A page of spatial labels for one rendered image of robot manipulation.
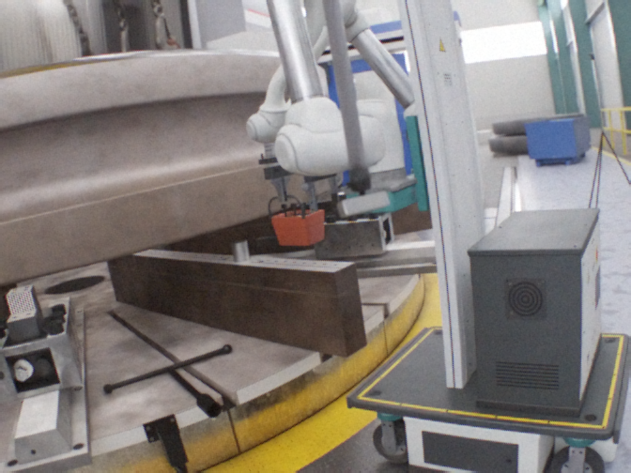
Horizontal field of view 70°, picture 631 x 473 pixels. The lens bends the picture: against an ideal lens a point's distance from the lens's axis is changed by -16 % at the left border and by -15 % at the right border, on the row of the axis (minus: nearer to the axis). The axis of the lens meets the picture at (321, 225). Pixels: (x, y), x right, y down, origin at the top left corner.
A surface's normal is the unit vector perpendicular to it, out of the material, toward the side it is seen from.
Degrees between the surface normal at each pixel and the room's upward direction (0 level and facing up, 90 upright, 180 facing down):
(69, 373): 90
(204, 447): 90
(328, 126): 77
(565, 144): 90
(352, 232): 90
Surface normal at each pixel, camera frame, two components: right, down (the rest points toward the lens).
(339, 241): -0.33, 0.21
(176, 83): 0.70, 0.00
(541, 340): -0.58, 0.22
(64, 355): 0.43, 0.08
